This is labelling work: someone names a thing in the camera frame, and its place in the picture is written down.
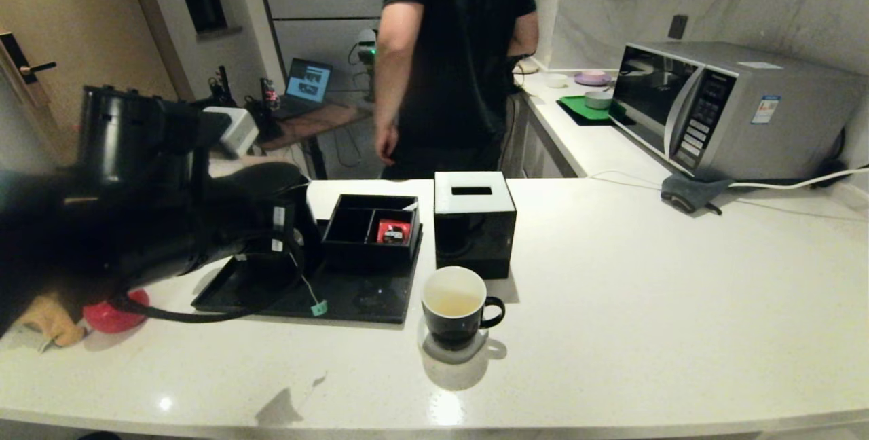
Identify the brown wooden stool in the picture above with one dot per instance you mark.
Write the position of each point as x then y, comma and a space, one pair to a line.
319, 121

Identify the white round coaster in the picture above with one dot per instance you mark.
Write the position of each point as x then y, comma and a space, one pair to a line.
470, 356

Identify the grey bowl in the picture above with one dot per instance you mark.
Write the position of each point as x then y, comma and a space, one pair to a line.
597, 99

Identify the green tray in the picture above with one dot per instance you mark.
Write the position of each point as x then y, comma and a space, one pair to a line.
577, 107

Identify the open laptop blue screen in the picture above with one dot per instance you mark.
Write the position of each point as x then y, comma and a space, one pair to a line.
309, 81

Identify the black compartment organizer box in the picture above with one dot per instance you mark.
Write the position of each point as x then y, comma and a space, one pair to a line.
349, 229

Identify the black device red light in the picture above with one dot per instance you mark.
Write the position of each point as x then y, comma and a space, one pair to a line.
269, 97

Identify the purple plate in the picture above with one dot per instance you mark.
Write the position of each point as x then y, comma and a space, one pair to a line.
592, 77

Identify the black rectangular serving tray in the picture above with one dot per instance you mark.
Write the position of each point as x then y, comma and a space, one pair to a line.
366, 304

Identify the black handheld device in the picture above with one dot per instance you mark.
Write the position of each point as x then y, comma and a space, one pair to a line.
220, 87

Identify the black wall outlet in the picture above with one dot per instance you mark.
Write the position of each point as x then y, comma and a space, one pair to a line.
677, 26

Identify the person in black shirt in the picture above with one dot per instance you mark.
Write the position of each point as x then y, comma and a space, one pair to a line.
455, 53

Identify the red toy tomato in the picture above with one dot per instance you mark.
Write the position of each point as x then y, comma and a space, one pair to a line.
112, 319

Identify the black tissue box white lid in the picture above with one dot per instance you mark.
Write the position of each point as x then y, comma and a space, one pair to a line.
475, 243

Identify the beige wooden door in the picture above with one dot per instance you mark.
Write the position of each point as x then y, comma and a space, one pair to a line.
88, 32

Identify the grey tea bag teal tag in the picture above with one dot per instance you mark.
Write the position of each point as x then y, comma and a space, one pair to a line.
309, 287

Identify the dark grey folded cloth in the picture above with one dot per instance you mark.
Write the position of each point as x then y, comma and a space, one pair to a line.
689, 190

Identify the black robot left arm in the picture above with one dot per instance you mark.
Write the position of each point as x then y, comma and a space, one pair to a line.
102, 223

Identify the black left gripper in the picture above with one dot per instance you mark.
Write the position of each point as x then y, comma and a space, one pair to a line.
275, 226

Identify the red sachet packet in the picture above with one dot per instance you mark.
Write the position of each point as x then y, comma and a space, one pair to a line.
394, 231

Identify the silver microwave oven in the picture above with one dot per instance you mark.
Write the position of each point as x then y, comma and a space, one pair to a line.
781, 124

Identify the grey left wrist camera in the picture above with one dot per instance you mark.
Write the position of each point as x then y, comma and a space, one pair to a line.
234, 129

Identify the black electric kettle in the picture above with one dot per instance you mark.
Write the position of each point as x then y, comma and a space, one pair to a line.
271, 174

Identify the small white bowl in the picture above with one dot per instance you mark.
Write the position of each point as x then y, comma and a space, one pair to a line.
555, 79

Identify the black mug white inside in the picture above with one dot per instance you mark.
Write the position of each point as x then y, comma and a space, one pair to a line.
453, 328

